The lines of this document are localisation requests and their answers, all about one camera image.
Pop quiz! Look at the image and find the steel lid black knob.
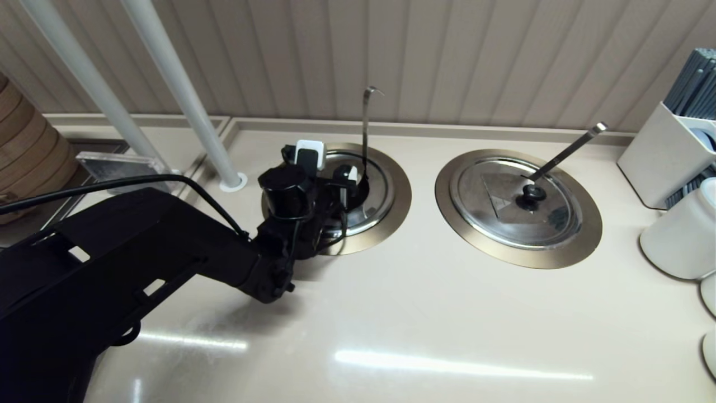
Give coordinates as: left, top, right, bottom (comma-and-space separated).
322, 151, 395, 237
449, 157, 584, 251

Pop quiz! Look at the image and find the grey chopsticks bundle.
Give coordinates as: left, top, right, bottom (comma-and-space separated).
663, 48, 716, 210

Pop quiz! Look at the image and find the white metal pole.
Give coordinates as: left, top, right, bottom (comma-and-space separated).
20, 0, 182, 181
120, 0, 249, 193

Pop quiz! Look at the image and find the white ceramic jar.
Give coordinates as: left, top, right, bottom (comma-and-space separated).
640, 178, 716, 282

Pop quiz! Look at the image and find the steel ladle handle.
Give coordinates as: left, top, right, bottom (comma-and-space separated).
526, 122, 609, 183
361, 86, 385, 180

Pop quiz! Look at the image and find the white utensil holder box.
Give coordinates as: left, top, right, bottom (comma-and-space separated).
617, 101, 716, 210

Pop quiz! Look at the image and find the clear acrylic sign block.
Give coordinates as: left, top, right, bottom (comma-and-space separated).
76, 151, 180, 194

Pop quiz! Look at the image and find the bamboo steamer stack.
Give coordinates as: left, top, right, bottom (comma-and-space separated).
0, 73, 79, 224

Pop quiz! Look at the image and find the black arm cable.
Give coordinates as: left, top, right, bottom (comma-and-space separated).
0, 174, 249, 238

